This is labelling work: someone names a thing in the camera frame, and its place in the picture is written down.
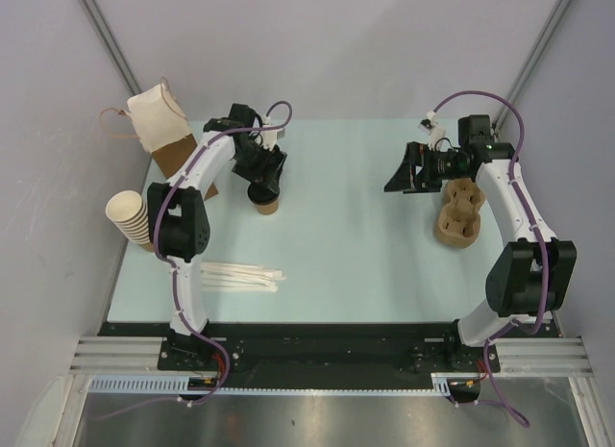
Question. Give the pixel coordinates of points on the stack of paper cups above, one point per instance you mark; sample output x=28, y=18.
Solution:
x=127, y=210

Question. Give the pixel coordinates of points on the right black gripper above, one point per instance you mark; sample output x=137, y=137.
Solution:
x=406, y=177

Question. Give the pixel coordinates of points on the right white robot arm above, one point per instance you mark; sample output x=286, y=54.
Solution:
x=531, y=275

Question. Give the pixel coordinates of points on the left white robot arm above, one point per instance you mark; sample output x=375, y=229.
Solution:
x=178, y=221

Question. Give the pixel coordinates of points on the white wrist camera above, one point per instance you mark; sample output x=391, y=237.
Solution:
x=269, y=138
x=435, y=131

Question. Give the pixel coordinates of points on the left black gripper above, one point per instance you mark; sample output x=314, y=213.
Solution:
x=263, y=174

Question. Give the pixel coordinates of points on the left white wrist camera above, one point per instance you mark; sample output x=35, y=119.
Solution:
x=269, y=138

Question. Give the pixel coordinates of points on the black cup lid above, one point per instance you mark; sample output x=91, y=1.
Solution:
x=262, y=195

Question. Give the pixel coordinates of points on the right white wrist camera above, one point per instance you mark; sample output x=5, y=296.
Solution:
x=435, y=131

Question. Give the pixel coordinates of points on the white wrapped straws bundle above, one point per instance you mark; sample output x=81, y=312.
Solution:
x=229, y=277

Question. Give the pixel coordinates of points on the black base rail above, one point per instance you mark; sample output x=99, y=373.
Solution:
x=317, y=356

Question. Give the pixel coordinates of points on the brown paper cup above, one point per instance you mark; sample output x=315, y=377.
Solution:
x=268, y=208

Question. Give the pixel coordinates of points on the brown paper bag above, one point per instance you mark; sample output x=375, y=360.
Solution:
x=160, y=125

